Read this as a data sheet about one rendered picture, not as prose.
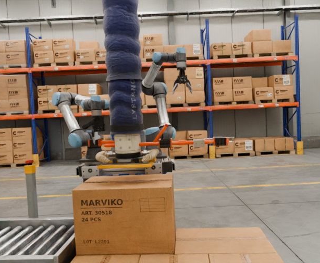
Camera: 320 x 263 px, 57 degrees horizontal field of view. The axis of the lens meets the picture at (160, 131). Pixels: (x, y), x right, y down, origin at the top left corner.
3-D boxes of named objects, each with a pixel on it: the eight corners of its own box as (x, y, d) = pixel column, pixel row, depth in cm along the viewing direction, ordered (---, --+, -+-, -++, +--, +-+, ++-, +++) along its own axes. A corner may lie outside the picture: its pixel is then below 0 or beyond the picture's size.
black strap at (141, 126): (105, 132, 184) (105, 125, 184) (114, 130, 207) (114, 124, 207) (141, 130, 182) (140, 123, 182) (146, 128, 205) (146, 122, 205)
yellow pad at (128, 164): (97, 169, 183) (96, 160, 182) (101, 166, 193) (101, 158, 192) (151, 167, 180) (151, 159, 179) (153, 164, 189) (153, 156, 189)
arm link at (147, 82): (135, 87, 264) (153, 47, 226) (146, 87, 269) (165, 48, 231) (138, 98, 259) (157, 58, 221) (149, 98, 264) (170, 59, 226)
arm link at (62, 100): (93, 141, 239) (69, 89, 258) (77, 143, 228) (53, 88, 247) (87, 148, 246) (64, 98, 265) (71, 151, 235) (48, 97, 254)
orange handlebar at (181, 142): (87, 149, 194) (86, 143, 194) (100, 144, 224) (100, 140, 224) (230, 144, 186) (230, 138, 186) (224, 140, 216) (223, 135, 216)
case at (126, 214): (75, 255, 180) (71, 190, 178) (94, 229, 219) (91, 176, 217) (174, 253, 175) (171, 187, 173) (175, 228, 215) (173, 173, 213)
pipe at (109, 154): (97, 162, 184) (97, 153, 184) (108, 157, 209) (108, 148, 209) (151, 160, 181) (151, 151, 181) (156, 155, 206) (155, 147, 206)
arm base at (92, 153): (87, 156, 258) (87, 145, 257) (105, 156, 258) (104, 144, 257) (83, 159, 243) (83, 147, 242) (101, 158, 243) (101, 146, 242)
